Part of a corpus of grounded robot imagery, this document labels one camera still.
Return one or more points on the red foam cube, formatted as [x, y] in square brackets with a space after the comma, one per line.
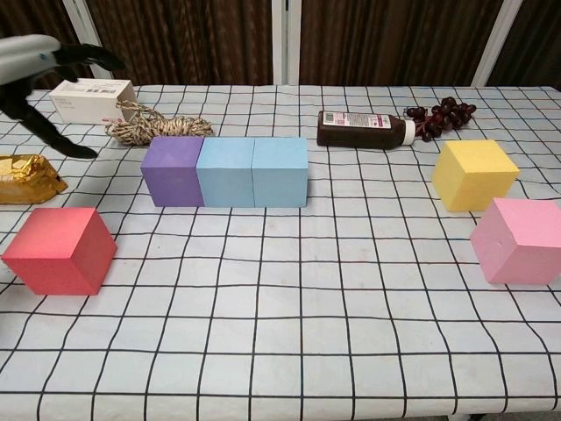
[52, 250]

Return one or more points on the dark brown labelled bottle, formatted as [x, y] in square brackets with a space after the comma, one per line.
[359, 131]

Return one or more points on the light blue foam cube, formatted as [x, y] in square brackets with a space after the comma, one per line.
[223, 175]
[280, 175]

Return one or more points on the yellow foam cube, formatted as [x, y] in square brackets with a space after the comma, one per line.
[469, 175]

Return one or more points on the dark brown curtain panel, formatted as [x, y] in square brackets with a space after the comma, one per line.
[30, 17]
[184, 39]
[385, 39]
[539, 39]

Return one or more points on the dark red grape bunch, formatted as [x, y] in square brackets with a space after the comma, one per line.
[451, 114]

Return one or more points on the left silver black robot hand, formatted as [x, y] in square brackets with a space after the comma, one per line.
[26, 57]

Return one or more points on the gold snack package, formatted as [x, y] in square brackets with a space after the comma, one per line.
[26, 180]

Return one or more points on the white partition frame post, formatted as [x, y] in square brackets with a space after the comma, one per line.
[87, 26]
[285, 44]
[495, 48]

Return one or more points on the purple foam cube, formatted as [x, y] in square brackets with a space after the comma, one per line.
[171, 175]

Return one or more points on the pink foam cube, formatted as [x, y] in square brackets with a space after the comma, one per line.
[517, 245]

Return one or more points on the white cardboard box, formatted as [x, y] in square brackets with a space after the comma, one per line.
[92, 103]

